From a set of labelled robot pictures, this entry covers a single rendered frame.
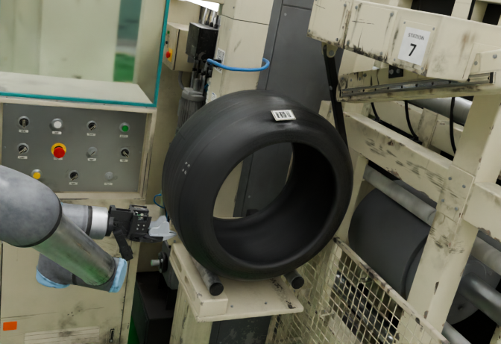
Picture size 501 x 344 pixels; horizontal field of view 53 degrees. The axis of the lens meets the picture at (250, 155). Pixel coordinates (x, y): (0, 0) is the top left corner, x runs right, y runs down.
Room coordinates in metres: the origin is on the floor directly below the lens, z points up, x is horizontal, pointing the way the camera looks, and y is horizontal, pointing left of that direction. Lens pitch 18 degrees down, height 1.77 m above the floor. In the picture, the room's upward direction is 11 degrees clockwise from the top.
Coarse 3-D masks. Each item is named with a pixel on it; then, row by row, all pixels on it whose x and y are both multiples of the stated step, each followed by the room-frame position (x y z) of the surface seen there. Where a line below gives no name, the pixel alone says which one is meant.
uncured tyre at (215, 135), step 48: (240, 96) 1.48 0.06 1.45; (288, 96) 1.58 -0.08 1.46; (192, 144) 1.34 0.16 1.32; (240, 144) 1.30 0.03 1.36; (336, 144) 1.43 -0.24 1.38; (192, 192) 1.27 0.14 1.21; (288, 192) 1.70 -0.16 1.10; (336, 192) 1.45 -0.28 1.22; (192, 240) 1.28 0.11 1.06; (240, 240) 1.60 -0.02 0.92; (288, 240) 1.58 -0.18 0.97
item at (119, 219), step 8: (112, 208) 1.27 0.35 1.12; (120, 208) 1.28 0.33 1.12; (128, 208) 1.33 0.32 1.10; (136, 208) 1.32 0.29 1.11; (144, 208) 1.34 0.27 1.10; (112, 216) 1.26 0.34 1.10; (120, 216) 1.27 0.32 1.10; (128, 216) 1.28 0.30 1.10; (136, 216) 1.27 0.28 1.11; (144, 216) 1.28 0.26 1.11; (112, 224) 1.25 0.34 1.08; (120, 224) 1.27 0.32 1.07; (128, 224) 1.28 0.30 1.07; (136, 224) 1.27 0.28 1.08; (144, 224) 1.29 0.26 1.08; (128, 232) 1.27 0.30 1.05; (136, 232) 1.28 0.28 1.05; (144, 232) 1.29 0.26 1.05; (136, 240) 1.27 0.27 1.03
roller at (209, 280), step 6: (192, 258) 1.46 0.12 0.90; (198, 264) 1.41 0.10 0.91; (198, 270) 1.40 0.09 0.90; (204, 270) 1.38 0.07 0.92; (204, 276) 1.35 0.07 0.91; (210, 276) 1.34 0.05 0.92; (216, 276) 1.35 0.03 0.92; (204, 282) 1.34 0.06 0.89; (210, 282) 1.32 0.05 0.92; (216, 282) 1.32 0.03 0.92; (210, 288) 1.30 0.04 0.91; (216, 288) 1.31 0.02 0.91; (222, 288) 1.31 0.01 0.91; (216, 294) 1.31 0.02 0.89
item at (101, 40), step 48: (0, 0) 1.63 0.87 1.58; (48, 0) 1.69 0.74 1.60; (96, 0) 1.76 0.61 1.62; (144, 0) 1.82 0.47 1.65; (0, 48) 1.63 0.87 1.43; (48, 48) 1.69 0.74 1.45; (96, 48) 1.76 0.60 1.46; (144, 48) 1.83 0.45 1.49; (48, 96) 1.69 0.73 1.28; (96, 96) 1.77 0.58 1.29; (144, 96) 1.84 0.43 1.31
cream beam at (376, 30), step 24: (336, 0) 1.64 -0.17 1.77; (360, 0) 1.54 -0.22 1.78; (312, 24) 1.74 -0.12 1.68; (336, 24) 1.61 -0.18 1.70; (360, 24) 1.50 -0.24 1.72; (384, 24) 1.40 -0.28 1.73; (408, 24) 1.32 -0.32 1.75; (432, 24) 1.25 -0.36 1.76; (456, 24) 1.24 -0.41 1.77; (480, 24) 1.28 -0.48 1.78; (360, 48) 1.47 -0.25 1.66; (384, 48) 1.38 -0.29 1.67; (432, 48) 1.23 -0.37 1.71; (456, 48) 1.25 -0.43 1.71; (480, 48) 1.28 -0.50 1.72; (432, 72) 1.23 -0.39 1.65; (456, 72) 1.26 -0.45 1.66
